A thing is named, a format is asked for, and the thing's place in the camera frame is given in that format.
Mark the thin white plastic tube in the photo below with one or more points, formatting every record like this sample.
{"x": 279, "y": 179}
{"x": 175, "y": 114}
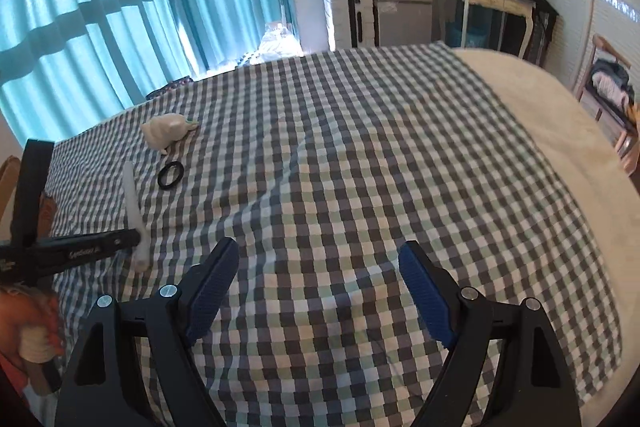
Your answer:
{"x": 134, "y": 207}

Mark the pile of clothes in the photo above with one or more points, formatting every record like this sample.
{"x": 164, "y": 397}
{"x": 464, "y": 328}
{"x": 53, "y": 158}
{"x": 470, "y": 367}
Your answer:
{"x": 612, "y": 84}

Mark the white suitcase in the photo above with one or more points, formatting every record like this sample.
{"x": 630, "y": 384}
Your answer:
{"x": 347, "y": 14}

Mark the wooden chair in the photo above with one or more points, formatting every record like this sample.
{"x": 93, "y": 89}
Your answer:
{"x": 607, "y": 122}

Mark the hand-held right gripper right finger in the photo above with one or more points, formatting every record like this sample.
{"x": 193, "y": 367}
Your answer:
{"x": 425, "y": 297}

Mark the grey small fridge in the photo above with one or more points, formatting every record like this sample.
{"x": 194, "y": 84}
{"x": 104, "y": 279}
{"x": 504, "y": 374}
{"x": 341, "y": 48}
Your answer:
{"x": 402, "y": 2}

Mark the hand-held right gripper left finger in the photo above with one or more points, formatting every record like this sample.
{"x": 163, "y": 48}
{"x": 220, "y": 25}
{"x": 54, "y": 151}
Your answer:
{"x": 212, "y": 289}

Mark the clear plastic bag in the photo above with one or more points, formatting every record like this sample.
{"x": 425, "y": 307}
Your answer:
{"x": 279, "y": 39}

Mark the teal storage bin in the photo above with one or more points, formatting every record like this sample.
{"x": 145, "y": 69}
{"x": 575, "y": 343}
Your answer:
{"x": 465, "y": 36}

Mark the green checked cloth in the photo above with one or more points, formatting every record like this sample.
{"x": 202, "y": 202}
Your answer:
{"x": 375, "y": 157}

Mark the black hanging cloth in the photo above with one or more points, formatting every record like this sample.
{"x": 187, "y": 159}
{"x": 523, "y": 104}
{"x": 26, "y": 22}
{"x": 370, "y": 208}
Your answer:
{"x": 545, "y": 27}

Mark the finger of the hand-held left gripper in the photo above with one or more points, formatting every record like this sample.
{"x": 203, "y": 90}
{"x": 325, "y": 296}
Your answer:
{"x": 85, "y": 251}

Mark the person's left hand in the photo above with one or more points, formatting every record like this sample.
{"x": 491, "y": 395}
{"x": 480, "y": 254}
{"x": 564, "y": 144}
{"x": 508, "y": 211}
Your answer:
{"x": 30, "y": 314}

